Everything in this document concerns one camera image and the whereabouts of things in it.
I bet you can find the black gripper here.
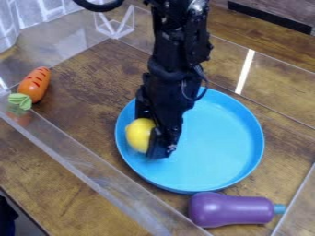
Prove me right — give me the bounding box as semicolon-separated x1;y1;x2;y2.
135;58;207;159

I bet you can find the yellow toy lemon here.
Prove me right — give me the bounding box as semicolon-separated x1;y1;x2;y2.
126;118;155;153

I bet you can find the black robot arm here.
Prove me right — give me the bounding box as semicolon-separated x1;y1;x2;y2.
135;0;212;159

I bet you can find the blue round plastic tray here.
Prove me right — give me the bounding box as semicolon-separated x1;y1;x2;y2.
116;89;265;195

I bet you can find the purple toy eggplant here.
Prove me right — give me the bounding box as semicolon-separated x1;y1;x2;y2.
188;192;286;228

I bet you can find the orange toy carrot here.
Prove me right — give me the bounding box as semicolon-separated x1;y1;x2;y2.
8;66;51;111

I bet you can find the white patterned curtain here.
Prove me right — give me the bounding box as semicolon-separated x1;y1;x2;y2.
0;0;99;53

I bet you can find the clear acrylic enclosure wall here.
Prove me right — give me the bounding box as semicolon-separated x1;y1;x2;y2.
0;4;315;236

